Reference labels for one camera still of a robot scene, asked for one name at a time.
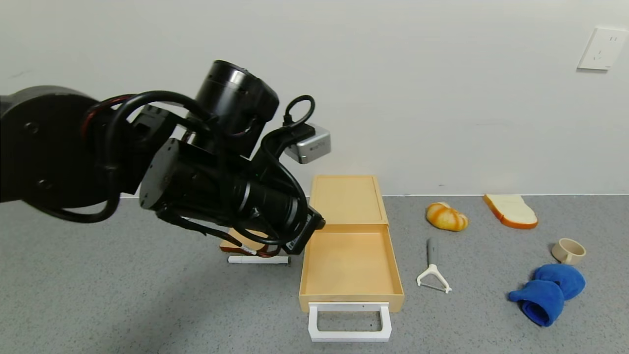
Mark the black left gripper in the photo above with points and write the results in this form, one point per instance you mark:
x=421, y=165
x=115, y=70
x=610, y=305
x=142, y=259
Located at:
x=305, y=234

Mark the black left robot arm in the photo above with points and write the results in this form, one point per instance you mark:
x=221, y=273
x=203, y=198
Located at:
x=49, y=147

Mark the white marker pen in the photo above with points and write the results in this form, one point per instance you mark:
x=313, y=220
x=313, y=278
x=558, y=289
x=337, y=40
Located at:
x=255, y=260

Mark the brown toast slice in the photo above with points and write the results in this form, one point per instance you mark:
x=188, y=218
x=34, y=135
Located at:
x=227, y=244

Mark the orange striped bread roll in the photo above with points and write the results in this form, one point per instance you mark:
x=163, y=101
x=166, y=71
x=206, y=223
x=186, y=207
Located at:
x=446, y=217

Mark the white bread slice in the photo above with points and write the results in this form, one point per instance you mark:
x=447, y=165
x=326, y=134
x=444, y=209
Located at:
x=512, y=211

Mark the blue towel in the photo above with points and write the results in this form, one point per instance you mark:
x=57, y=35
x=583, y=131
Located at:
x=546, y=295

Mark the beige cup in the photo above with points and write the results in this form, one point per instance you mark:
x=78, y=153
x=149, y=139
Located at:
x=568, y=251

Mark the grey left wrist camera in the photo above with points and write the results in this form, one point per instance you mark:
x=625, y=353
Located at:
x=314, y=145

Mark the white wall socket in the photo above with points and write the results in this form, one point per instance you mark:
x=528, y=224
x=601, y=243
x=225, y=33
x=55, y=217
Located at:
x=602, y=49

